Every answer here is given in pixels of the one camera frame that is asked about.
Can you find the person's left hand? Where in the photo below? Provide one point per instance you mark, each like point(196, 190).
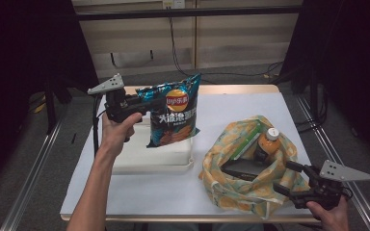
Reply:
point(117, 136)

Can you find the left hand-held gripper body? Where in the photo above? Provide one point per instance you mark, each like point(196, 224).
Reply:
point(114, 106)

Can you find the metal floor rail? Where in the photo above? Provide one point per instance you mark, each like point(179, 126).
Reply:
point(330, 150)
point(29, 183)

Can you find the green box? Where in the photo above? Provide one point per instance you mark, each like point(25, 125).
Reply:
point(247, 141)

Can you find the person's right hand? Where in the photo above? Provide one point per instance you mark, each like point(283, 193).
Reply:
point(334, 219)

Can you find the black horizontal bar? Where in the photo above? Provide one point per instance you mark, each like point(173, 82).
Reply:
point(205, 12)

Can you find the orange drink bottle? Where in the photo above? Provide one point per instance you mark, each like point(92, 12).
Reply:
point(266, 146)

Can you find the blue chips bag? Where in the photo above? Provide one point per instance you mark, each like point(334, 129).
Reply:
point(173, 125)

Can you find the black metal stand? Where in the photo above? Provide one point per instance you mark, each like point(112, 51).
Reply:
point(50, 109)

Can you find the white table cover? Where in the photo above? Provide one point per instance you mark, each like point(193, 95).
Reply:
point(173, 192)

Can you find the white plastic tray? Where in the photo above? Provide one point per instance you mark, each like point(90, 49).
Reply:
point(154, 157)

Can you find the fruit print fabric bag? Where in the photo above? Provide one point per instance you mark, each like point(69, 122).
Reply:
point(237, 195)

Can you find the white wall socket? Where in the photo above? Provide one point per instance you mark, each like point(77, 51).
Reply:
point(173, 4)

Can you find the black box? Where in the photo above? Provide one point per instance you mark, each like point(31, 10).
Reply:
point(244, 168)

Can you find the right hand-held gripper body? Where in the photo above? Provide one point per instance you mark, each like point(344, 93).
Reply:
point(343, 173)

